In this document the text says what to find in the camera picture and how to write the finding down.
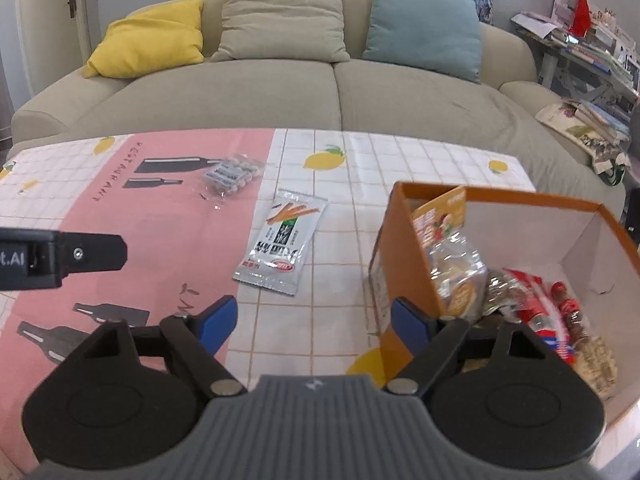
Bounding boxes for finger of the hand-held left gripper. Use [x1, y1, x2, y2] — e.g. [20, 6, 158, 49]
[54, 232, 129, 278]

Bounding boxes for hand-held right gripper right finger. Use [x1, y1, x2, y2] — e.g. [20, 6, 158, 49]
[380, 297, 548, 397]

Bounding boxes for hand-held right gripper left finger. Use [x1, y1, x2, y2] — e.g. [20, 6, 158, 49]
[80, 295, 249, 397]

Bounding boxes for clear bag of pastries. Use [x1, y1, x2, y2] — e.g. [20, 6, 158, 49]
[427, 235, 489, 322]

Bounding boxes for silver snack packet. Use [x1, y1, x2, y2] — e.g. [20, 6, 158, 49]
[231, 188, 330, 297]

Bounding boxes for red white snack packet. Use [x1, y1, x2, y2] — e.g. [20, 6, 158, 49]
[502, 269, 576, 364]

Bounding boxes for orange cardboard box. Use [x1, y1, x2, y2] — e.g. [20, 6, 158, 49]
[369, 181, 640, 461]

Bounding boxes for yellow crispy snack packet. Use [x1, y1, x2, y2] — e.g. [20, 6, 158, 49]
[575, 335, 620, 402]

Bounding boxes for lemon print checked tablecloth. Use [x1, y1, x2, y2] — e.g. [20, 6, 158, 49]
[0, 129, 538, 463]

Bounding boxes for yellow pillow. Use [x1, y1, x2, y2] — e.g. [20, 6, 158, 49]
[82, 0, 206, 79]

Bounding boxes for beige fabric sofa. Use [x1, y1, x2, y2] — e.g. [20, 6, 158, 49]
[11, 0, 628, 201]

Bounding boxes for green white bag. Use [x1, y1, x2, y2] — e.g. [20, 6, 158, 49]
[592, 152, 632, 187]

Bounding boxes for white door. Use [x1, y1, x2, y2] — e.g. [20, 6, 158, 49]
[15, 0, 96, 63]

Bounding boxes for floral magazine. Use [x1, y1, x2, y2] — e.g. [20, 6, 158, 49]
[536, 100, 632, 161]

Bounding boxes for beige pillow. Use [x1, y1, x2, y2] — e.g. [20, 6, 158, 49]
[210, 0, 351, 63]

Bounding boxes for light blue pillow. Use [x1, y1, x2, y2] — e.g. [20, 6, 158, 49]
[362, 0, 483, 84]

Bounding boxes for white side table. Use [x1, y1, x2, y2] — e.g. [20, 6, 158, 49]
[510, 10, 640, 107]

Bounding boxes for white papers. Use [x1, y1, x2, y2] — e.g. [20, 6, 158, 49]
[511, 11, 561, 41]

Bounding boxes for stack of books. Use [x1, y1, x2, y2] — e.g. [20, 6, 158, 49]
[565, 34, 640, 97]

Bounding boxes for red paper ornament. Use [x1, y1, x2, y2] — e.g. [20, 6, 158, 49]
[572, 0, 591, 39]

